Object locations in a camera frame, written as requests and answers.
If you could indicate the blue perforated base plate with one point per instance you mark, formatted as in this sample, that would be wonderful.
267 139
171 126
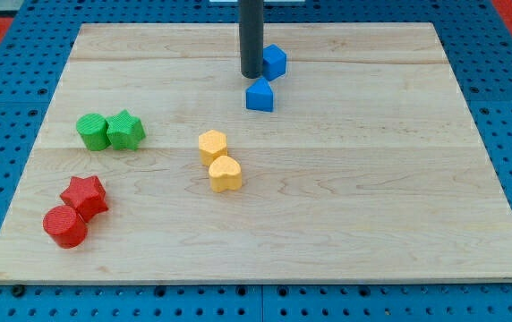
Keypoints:
478 43

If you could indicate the blue cube block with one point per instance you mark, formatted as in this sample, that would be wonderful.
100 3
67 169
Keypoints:
274 62

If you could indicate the green cylinder block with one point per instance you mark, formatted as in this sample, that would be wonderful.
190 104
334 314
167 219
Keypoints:
93 131

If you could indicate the green star block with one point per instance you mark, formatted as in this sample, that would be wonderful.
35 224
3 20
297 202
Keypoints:
125 131

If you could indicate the red star block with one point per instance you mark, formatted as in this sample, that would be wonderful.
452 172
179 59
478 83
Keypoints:
86 196

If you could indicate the light wooden board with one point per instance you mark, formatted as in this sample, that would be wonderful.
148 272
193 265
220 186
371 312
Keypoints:
369 169

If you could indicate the blue triangle block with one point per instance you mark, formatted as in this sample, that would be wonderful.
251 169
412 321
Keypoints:
260 96

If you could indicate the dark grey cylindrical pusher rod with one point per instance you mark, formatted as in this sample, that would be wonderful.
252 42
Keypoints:
251 21

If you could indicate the red cylinder block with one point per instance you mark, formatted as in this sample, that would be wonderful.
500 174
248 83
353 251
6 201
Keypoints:
65 226

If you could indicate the yellow hexagon block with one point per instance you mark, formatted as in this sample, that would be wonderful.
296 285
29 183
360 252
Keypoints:
212 144

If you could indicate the yellow heart block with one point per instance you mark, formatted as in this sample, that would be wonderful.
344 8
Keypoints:
225 174

